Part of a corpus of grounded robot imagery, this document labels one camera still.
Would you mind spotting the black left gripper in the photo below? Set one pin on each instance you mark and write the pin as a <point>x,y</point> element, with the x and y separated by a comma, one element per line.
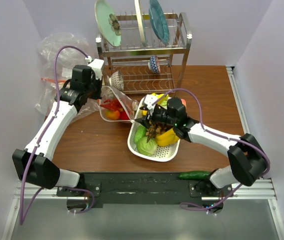
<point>98,95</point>

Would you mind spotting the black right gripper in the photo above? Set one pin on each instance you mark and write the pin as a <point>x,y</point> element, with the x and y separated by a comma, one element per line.
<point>144,121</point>

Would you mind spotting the red plastic lobster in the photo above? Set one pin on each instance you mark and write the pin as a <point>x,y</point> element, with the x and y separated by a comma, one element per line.
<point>113,105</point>

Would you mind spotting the clear polka dot zip bag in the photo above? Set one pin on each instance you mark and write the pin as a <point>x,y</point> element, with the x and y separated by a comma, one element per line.
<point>129,105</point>

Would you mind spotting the orange red pepper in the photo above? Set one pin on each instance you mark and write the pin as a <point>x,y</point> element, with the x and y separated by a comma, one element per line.
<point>112,115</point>

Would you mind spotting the small red strawberry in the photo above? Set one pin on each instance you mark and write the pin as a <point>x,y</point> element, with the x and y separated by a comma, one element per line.
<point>124,116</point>

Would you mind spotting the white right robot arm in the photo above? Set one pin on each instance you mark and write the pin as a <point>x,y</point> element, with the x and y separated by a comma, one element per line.
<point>247,161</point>

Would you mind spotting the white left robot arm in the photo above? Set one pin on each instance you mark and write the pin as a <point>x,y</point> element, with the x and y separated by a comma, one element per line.
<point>34,163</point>

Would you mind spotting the orange peach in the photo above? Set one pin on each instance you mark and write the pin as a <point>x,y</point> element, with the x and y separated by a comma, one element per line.
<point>183,102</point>

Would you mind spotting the small yellow banana bunch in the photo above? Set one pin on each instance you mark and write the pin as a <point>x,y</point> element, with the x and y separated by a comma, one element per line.
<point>162,99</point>

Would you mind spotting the large yellow banana bunch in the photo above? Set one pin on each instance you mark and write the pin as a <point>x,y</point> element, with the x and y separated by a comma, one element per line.
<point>167,138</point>

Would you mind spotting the grey patterned bowl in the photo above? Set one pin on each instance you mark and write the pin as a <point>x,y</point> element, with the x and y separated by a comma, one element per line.
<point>117,81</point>

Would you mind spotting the white perforated fruit tray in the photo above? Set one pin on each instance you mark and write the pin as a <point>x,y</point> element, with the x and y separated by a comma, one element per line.
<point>163,153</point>

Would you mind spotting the green white cabbage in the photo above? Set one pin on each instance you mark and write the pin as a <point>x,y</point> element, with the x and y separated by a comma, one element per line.
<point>147,147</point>

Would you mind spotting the pile of clear plastic bags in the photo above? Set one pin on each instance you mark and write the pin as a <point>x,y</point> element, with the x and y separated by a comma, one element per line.
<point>66,60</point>

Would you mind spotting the steel dish rack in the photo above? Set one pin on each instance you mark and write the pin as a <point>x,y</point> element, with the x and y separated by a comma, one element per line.
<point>131,58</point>

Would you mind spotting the mint green flower plate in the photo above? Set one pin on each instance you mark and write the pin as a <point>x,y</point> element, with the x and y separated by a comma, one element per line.
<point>107,22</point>

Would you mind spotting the green cucumber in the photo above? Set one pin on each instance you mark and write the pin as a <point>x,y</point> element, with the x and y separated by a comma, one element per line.
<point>194,175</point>

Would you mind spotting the beige rimmed plate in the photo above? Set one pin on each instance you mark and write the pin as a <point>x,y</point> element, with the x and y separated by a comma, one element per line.
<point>140,22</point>

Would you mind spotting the teal blue plate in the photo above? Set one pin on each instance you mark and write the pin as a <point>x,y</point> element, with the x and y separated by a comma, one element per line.
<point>158,22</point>

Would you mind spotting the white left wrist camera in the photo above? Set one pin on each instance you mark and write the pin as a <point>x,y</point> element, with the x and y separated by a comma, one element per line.
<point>97,65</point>

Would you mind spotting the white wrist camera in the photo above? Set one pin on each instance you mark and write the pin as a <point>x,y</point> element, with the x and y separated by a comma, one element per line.
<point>97,65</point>
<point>148,103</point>

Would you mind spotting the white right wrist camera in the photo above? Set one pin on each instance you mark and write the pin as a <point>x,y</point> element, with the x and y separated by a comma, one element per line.
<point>148,103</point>

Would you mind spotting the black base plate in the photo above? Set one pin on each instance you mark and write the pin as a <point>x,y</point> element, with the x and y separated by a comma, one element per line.
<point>147,188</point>

